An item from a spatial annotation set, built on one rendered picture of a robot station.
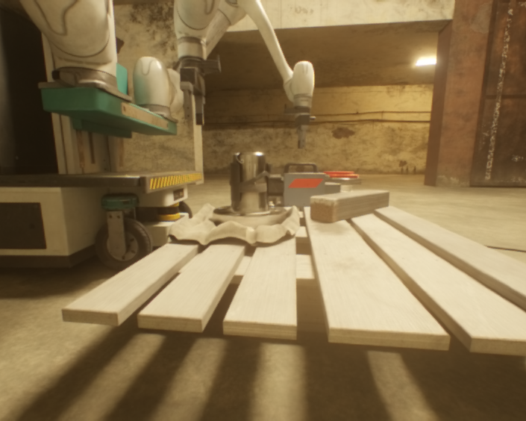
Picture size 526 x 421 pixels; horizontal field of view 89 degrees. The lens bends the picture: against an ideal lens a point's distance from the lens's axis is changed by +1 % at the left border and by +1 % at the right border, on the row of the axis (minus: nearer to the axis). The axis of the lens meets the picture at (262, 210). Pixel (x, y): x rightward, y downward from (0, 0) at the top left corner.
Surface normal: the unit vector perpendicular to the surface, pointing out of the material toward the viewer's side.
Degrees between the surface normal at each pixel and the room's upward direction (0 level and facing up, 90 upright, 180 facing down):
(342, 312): 0
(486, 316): 0
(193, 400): 0
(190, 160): 90
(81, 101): 90
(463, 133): 90
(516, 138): 90
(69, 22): 156
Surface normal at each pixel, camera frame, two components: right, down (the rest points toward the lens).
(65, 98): -0.02, 0.17
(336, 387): 0.00, -0.99
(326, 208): -0.76, 0.11
